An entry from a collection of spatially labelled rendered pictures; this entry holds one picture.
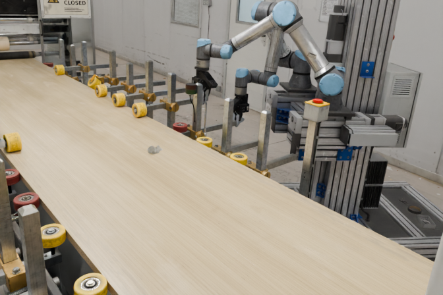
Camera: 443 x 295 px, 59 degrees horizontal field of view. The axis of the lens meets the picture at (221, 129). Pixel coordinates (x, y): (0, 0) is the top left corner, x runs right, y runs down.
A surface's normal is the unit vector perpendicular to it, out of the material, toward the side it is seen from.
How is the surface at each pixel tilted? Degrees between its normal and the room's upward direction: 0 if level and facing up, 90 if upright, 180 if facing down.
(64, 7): 90
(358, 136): 90
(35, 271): 90
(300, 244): 0
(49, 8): 90
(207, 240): 0
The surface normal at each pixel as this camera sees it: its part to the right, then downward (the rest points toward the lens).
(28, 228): 0.65, 0.29
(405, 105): 0.13, 0.33
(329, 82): -0.21, 0.40
